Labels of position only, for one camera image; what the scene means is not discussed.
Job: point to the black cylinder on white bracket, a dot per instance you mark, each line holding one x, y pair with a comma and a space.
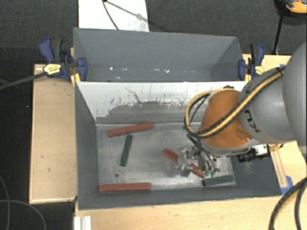
249, 155

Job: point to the dark green flat block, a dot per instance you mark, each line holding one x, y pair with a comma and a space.
218, 180
126, 150

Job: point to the pale wood board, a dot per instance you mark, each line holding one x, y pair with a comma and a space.
52, 133

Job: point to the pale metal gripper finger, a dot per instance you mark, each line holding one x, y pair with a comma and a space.
185, 169
185, 155

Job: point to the red-brown block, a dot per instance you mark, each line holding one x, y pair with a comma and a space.
130, 129
170, 154
124, 187

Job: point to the grey metal bin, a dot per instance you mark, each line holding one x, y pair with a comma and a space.
148, 56

